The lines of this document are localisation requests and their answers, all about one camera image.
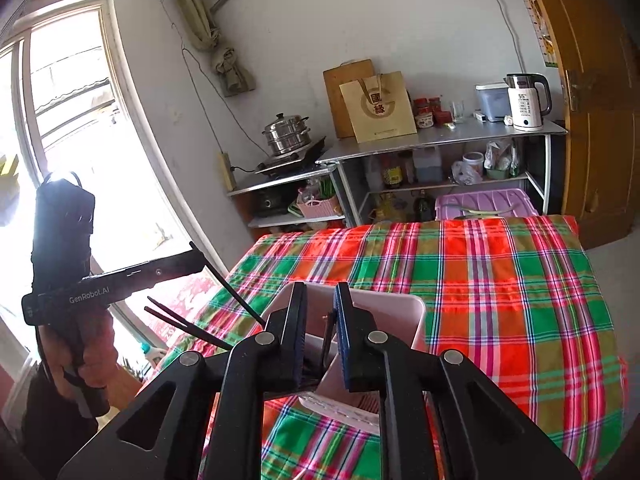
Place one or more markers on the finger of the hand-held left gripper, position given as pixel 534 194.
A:
pixel 165 269

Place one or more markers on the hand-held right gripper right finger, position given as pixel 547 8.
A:
pixel 343 340

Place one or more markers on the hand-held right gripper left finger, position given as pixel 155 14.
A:
pixel 299 340

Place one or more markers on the black chopstick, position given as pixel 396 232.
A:
pixel 185 329
pixel 227 285
pixel 195 322
pixel 326 340

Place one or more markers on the pink utensil basket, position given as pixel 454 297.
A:
pixel 395 320

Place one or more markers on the person's left forearm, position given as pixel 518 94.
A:
pixel 50 420

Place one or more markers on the person's left hand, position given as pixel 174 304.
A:
pixel 101 350

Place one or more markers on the beige power strip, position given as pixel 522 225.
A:
pixel 226 172

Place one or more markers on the black cooker appliance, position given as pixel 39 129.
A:
pixel 271 204

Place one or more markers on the small pink basket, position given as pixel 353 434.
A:
pixel 320 208

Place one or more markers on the yellow oil bottle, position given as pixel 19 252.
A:
pixel 389 208

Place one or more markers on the low metal shelf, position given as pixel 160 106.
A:
pixel 280 182

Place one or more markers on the dark glass bottle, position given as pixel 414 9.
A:
pixel 423 207

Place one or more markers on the plaid tablecloth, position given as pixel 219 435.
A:
pixel 500 310

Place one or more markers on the black induction cooker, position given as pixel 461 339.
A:
pixel 292 160

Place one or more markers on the dark sauce bottle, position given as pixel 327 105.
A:
pixel 393 172

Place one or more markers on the steel steamer pot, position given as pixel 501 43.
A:
pixel 287 135

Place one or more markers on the purple plastic box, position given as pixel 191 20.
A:
pixel 480 205

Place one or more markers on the white plastic jug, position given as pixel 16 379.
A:
pixel 428 165

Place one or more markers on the white plastic bag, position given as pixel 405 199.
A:
pixel 466 174

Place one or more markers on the metal shelf unit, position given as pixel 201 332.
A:
pixel 450 137

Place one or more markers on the tan paper bag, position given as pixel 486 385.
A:
pixel 380 110

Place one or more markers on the wooden cutting board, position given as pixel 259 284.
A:
pixel 337 105

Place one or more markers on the red jar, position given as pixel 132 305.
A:
pixel 424 115
pixel 436 104

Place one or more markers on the bundle of food bags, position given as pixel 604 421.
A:
pixel 502 157

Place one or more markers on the beige wrapped pipe bundle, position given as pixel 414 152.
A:
pixel 210 25

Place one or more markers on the clear drinking glass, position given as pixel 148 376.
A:
pixel 458 111

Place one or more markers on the clear plastic container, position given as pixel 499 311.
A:
pixel 491 102

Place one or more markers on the white electric kettle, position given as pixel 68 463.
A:
pixel 525 105

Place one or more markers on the wooden door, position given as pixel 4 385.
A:
pixel 600 110

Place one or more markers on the white window frame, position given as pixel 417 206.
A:
pixel 142 125

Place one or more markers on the wall poster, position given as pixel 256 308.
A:
pixel 540 20

